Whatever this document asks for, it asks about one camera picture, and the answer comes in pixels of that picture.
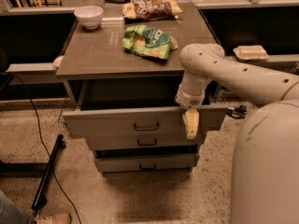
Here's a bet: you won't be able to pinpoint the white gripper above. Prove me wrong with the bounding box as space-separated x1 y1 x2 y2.
175 87 205 140

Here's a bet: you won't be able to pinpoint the grey top drawer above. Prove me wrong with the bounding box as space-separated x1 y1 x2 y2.
62 104 230 139

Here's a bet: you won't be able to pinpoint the grey drawer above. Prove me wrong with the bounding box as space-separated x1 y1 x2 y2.
94 153 199 173
85 133 206 150
62 104 230 139

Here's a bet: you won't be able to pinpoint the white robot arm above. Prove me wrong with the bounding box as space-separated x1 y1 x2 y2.
177 44 299 224

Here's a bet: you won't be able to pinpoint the grey drawer cabinet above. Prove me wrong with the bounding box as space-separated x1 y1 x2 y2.
57 6 227 160

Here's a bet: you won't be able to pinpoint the grey middle drawer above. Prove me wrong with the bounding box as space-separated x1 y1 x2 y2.
85 133 206 150

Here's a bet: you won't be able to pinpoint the grey bottom drawer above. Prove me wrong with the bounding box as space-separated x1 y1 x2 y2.
94 153 199 173

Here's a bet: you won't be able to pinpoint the black scissors on floor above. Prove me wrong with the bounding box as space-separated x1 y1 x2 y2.
227 105 247 119

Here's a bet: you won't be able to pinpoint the white foam takeout container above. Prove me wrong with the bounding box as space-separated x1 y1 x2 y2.
233 45 269 61

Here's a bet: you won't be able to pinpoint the green chip bag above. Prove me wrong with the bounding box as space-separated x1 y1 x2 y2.
121 24 178 60

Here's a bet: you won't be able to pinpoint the brown chip bag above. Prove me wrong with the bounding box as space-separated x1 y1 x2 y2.
122 0 182 21

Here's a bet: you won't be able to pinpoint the white bowl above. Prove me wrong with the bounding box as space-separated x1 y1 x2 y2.
74 6 104 29

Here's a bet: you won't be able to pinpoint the small round beige disc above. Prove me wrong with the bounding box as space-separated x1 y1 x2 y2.
53 56 64 68

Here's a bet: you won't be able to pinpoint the beige shoe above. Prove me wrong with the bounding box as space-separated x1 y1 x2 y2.
35 213 71 224

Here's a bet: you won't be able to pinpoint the black table leg base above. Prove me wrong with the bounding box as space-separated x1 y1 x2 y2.
0 134 65 212

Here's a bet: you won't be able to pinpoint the person leg in jeans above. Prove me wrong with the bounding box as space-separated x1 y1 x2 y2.
0 190 36 224

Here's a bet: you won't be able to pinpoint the black floor cable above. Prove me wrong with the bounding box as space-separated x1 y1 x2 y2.
0 72 82 224

